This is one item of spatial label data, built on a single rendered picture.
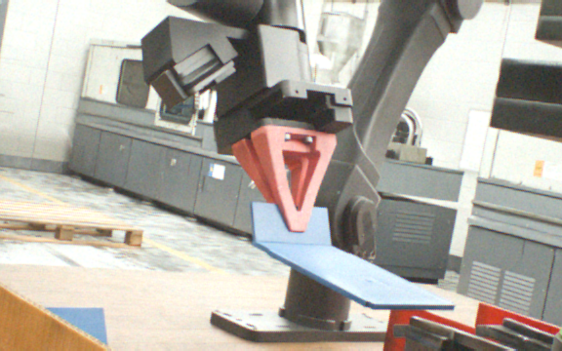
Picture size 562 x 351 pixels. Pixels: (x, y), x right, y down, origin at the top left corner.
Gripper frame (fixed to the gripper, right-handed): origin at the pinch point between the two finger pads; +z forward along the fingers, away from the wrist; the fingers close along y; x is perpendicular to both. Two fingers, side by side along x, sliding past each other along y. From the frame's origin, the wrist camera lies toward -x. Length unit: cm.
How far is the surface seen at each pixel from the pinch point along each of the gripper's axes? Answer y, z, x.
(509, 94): 26.9, 0.9, -6.5
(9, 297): 4.3, 6.6, -23.8
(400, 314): -3.5, 6.4, 12.7
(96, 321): -1.3, 7.0, -15.9
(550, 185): -311, -127, 447
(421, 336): 15.1, 11.1, -3.5
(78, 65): -945, -469, 440
